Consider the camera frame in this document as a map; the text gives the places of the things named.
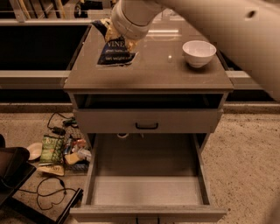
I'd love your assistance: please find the blue chip bag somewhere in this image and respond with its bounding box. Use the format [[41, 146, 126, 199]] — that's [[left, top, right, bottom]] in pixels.
[[92, 19, 137, 67]]

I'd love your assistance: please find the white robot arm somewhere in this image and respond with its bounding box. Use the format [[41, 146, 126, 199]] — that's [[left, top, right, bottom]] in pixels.
[[110, 0, 280, 101]]

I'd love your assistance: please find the green chip bag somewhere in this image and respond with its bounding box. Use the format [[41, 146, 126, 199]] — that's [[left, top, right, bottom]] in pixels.
[[39, 135, 64, 165]]

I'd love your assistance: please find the upper drawer with black handle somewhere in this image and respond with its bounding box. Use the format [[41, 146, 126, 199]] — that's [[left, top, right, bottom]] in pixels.
[[73, 109, 223, 134]]

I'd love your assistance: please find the yellow sponge on floor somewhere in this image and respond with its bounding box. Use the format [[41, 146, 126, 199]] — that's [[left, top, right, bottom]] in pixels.
[[65, 153, 81, 165]]

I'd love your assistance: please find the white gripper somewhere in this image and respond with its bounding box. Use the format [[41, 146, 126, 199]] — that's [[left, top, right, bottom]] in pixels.
[[101, 0, 165, 52]]

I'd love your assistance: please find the black cable on floor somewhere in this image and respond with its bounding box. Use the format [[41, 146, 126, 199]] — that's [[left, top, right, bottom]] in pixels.
[[18, 176, 78, 211]]

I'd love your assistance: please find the black wheeled cart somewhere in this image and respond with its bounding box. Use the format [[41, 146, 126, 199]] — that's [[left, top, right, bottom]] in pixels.
[[73, 0, 117, 18]]

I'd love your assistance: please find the white bowl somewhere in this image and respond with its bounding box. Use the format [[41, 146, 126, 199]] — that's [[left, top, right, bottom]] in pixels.
[[182, 40, 216, 68]]

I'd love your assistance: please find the grey drawer cabinet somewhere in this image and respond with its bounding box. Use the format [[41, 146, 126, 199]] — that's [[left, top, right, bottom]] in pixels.
[[63, 19, 235, 144]]

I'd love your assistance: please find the white plate on floor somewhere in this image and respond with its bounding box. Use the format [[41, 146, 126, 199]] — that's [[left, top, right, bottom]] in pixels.
[[27, 143, 42, 160]]

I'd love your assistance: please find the black power adapter cable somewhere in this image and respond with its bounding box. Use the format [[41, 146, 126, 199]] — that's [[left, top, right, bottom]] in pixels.
[[46, 112, 79, 137]]

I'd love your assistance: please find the open middle drawer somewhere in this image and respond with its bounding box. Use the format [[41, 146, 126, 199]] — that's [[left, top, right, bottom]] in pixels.
[[70, 134, 227, 224]]

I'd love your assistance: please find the yellow chip bag on floor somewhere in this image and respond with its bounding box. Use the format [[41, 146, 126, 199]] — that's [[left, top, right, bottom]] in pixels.
[[38, 164, 65, 177]]

